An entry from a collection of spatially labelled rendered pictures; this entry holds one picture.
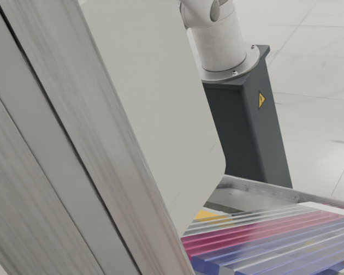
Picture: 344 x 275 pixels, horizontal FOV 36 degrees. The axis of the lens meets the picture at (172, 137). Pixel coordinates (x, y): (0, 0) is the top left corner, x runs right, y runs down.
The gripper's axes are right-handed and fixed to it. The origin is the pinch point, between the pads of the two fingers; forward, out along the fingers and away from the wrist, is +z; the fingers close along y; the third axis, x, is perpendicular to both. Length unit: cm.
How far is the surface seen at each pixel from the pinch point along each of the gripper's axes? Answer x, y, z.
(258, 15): -186, 79, -65
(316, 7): -193, 47, -71
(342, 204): 3.7, -44.6, 8.5
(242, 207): 20.7, -35.1, 10.1
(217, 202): 21.5, -31.2, 10.1
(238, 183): 3.7, -25.0, 9.1
